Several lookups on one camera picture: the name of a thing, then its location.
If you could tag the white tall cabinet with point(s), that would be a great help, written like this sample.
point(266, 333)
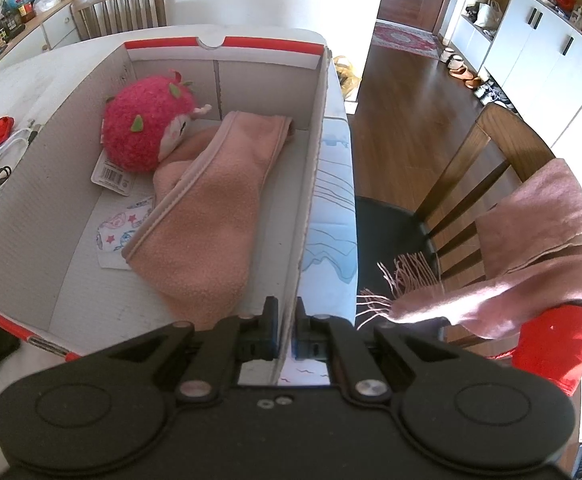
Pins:
point(532, 51)

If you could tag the pink scarf on chair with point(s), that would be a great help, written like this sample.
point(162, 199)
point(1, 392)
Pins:
point(531, 249)

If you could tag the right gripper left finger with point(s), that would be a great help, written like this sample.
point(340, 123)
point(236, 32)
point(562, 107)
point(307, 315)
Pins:
point(219, 353)

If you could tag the red cloth on chair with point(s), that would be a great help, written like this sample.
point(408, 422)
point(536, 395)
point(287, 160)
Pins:
point(550, 346)

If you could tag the pink fleece cloth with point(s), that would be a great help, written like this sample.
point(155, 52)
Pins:
point(196, 246)

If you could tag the far wooden chair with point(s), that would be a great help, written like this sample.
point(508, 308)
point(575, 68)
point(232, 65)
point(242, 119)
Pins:
point(98, 18)

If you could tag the wooden chair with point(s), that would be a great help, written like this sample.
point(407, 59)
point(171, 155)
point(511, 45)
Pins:
point(98, 18)
point(437, 243)

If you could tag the white red cardboard box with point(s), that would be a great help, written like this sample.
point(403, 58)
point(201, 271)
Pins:
point(53, 293)

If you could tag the near wooden chair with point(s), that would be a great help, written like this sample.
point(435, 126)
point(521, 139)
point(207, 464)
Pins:
point(437, 243)

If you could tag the patterned small cloth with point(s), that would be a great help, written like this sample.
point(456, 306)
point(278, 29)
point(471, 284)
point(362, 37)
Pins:
point(116, 232)

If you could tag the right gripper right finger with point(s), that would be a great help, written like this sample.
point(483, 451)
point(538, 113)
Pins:
point(336, 342)

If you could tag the red doormat rug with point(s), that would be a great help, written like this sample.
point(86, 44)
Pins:
point(405, 38)

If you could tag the shoes on floor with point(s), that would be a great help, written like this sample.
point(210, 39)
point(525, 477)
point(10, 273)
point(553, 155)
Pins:
point(485, 89)

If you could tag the pink dragonfruit plush toy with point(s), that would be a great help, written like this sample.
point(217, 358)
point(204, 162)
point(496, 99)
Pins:
point(146, 121)

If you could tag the white sideboard cabinet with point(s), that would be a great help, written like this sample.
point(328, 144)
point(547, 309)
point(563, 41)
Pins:
point(51, 30)

